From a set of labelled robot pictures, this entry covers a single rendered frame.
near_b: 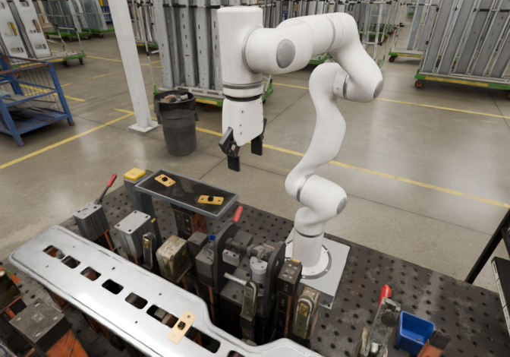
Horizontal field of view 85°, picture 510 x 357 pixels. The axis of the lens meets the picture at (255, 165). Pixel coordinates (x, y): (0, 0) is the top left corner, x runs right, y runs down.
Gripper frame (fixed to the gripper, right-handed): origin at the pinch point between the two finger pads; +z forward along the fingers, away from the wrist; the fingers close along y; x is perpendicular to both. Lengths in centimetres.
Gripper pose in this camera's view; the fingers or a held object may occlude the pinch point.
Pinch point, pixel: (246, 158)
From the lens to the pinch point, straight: 67.2
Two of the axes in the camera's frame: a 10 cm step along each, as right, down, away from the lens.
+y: -5.7, 4.2, -7.1
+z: 0.2, 8.7, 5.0
